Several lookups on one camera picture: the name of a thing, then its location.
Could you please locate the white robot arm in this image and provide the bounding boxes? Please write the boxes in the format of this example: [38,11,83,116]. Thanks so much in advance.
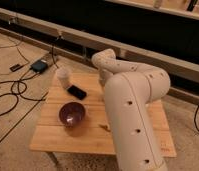
[91,49,170,171]

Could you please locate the black smartphone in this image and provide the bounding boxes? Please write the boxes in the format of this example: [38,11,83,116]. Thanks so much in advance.
[67,85,87,100]

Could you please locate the white paper cup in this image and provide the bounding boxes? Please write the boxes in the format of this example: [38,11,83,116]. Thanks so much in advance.
[56,67,71,89]

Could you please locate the purple bowl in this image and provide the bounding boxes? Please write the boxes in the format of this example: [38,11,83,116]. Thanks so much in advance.
[59,102,86,127]

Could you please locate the orange toy carrot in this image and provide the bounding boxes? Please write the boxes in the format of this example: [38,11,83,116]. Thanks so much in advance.
[99,124,110,131]

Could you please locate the wooden table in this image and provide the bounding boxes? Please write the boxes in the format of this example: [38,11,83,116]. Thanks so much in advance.
[29,71,178,168]

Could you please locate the black power adapter box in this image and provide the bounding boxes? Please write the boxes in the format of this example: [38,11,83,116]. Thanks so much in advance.
[30,60,48,73]

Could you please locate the small black device on floor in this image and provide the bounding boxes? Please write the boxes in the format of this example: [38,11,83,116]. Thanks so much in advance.
[10,64,23,72]

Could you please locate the black floor cable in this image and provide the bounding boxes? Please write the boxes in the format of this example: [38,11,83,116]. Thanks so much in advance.
[0,39,49,118]

